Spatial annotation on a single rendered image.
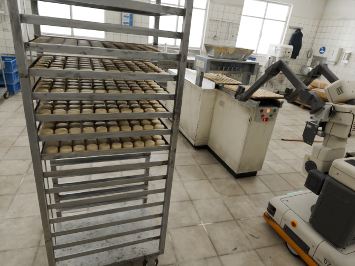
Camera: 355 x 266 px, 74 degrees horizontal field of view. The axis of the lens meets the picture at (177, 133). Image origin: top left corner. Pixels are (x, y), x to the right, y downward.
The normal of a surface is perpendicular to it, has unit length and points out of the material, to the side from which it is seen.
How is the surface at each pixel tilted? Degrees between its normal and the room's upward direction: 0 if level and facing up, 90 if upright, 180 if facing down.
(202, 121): 90
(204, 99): 90
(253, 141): 90
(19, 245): 0
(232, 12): 90
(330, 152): 81
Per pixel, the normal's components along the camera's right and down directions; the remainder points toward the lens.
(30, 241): 0.11, -0.91
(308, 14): 0.27, 0.41
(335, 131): -0.93, 0.05
